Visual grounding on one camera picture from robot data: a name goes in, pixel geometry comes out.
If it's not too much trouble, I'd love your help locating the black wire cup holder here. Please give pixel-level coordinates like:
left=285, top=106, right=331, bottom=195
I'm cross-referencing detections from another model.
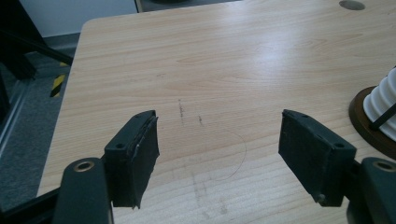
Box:
left=348, top=86, right=396, bottom=161

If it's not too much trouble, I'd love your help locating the yellow black floor tape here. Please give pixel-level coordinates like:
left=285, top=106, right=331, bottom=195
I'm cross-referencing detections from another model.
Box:
left=49, top=74, right=66, bottom=98

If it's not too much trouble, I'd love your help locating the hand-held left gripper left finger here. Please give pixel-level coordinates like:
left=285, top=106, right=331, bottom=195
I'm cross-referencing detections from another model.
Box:
left=104, top=109, right=161, bottom=209

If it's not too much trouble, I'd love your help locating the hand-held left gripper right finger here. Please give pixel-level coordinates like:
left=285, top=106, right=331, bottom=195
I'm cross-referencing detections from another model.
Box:
left=277, top=108, right=358, bottom=208

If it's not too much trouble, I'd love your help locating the stack of white cups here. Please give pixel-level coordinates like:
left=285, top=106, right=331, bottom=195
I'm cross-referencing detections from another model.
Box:
left=362, top=66, right=396, bottom=143

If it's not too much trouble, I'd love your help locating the black metal stand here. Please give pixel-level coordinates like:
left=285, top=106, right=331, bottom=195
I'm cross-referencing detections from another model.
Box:
left=0, top=0, right=75, bottom=125

